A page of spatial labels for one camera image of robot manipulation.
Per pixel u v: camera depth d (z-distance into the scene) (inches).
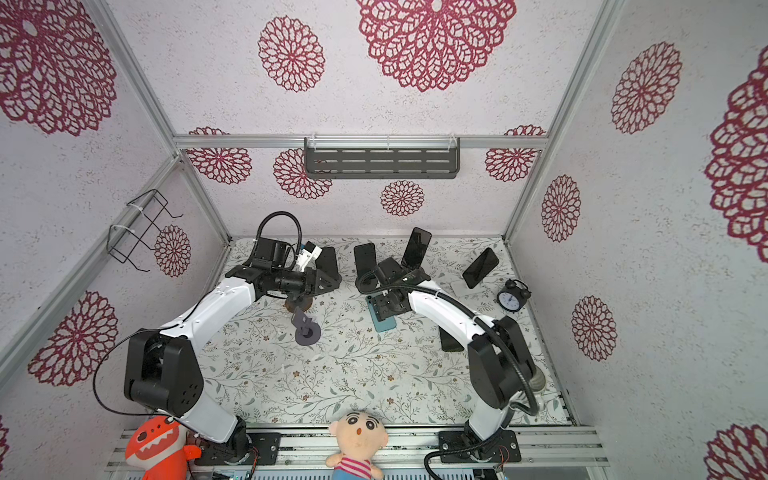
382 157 37.0
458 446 29.0
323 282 30.3
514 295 37.4
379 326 37.6
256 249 27.6
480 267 44.5
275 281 27.1
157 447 26.6
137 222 30.7
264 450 28.9
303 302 39.6
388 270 27.0
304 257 30.7
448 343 36.2
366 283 41.9
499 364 17.8
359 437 26.9
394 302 24.4
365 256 36.8
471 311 19.9
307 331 35.4
